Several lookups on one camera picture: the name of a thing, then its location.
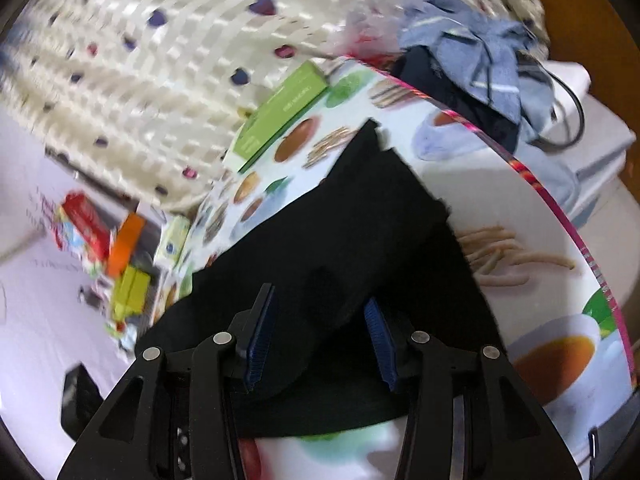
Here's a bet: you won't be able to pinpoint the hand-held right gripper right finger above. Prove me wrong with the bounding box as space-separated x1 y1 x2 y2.
364 297 583 480

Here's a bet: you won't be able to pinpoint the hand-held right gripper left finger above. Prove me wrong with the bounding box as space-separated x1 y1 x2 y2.
56 284 277 480

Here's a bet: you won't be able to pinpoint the black pants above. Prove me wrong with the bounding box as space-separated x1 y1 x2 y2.
134 119 511 438

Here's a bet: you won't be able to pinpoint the pale green tissue packet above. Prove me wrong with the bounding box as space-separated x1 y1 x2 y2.
152 215 191 273

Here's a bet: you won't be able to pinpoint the yellow-green box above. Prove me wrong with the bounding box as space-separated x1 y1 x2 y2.
107 266 153 321

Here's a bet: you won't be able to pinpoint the orange box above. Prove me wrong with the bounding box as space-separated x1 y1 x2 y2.
105 212 146 278

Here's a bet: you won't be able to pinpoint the black device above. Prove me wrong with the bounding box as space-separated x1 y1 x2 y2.
60 364 103 438

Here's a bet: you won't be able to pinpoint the round food-print table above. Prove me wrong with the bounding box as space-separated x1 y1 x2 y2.
150 57 633 480

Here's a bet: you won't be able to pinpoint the red snack packet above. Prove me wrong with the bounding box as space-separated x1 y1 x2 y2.
55 191 118 266

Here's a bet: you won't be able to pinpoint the green cardboard box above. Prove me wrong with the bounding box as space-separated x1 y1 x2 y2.
222 60 331 175

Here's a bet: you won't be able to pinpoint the dark navy cloth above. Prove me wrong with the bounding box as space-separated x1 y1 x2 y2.
390 45 521 153

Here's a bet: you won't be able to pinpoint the cream dotted curtain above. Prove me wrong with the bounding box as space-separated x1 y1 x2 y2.
0 0 546 213

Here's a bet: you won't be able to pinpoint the white plastic box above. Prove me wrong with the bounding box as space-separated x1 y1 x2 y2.
540 60 638 221

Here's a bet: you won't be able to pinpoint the blue denim garment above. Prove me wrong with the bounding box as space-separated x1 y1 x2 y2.
397 0 583 206

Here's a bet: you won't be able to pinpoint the brown wooden board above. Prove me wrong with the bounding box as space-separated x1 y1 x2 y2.
522 0 640 68

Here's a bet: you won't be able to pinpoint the black cable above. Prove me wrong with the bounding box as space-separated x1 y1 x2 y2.
520 52 586 151

